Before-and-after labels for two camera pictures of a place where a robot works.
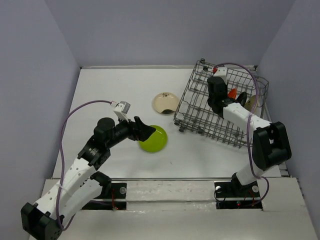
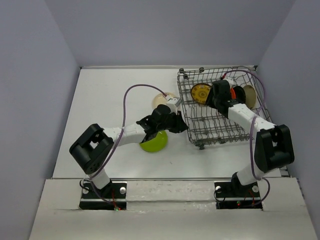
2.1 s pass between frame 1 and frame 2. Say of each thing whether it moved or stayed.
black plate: moved
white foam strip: stayed
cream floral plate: moved
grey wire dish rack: moved
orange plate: stayed
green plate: stayed
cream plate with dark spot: stayed
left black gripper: moved
